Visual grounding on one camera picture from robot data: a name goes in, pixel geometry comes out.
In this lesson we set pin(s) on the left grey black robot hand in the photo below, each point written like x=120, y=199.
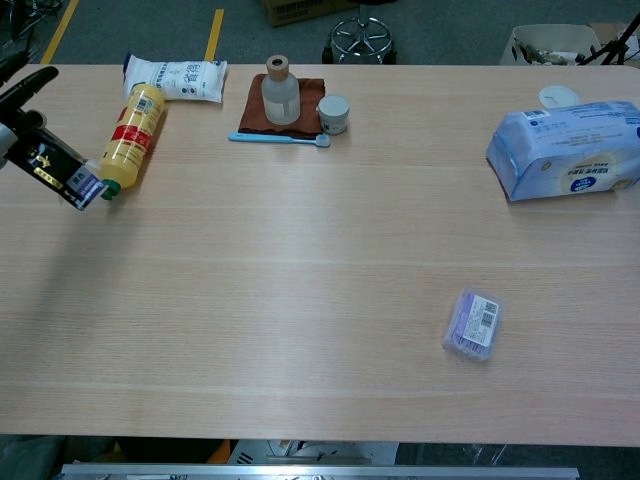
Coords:
x=17, y=112

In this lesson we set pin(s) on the black rectangular paper box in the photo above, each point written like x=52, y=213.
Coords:
x=50, y=165

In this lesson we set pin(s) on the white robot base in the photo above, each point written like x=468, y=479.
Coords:
x=280, y=452

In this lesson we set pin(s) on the yellow squeeze bottle green cap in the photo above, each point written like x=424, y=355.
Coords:
x=132, y=140

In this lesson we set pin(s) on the frosted glass bottle wooden cap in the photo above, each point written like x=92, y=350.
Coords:
x=281, y=100

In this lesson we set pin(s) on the clear purple plastic box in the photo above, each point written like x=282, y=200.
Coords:
x=472, y=325

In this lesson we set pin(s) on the white storage bin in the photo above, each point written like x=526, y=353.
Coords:
x=550, y=37

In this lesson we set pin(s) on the white printed salt bag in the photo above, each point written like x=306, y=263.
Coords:
x=175, y=80

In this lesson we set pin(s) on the brown folded cloth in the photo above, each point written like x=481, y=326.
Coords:
x=252, y=112

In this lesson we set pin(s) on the light blue toothbrush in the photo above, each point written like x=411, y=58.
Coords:
x=275, y=138

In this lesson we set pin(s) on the cardboard carton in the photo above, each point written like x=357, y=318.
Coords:
x=300, y=12

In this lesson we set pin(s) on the small grey round jar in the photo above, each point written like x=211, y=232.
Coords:
x=333, y=115

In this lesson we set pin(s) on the chrome stool base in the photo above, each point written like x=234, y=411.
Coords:
x=360, y=40

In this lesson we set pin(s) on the white round lid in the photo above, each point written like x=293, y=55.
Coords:
x=557, y=95

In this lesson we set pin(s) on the blue wet wipes pack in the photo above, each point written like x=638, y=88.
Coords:
x=565, y=150

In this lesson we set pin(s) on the black tripod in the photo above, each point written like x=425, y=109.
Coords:
x=617, y=45

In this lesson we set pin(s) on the aluminium profile rail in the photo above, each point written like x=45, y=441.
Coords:
x=320, y=472

